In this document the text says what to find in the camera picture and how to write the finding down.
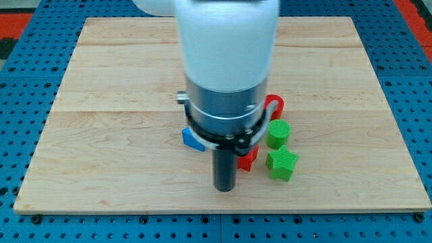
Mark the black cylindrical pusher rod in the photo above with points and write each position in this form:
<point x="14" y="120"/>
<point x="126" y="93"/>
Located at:
<point x="224" y="170"/>

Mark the green star block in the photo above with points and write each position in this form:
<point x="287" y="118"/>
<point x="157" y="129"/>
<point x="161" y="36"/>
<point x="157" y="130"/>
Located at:
<point x="281" y="163"/>

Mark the red curved block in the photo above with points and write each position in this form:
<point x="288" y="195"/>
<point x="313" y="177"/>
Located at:
<point x="279" y="107"/>

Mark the light wooden board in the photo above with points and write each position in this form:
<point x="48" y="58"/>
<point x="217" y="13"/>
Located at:
<point x="112" y="143"/>

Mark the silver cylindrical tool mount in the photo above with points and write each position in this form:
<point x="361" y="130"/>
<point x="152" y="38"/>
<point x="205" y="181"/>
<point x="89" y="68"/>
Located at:
<point x="234" y="120"/>

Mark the red star block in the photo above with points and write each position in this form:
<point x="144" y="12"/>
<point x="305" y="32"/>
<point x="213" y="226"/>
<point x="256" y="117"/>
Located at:
<point x="246" y="161"/>

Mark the green cylinder block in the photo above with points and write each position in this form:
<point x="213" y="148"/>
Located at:
<point x="278" y="133"/>

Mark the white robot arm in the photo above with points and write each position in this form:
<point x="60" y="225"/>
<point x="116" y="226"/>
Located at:
<point x="227" y="48"/>

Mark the blue cube block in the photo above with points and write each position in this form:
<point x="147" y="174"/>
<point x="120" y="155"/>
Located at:
<point x="190" y="141"/>

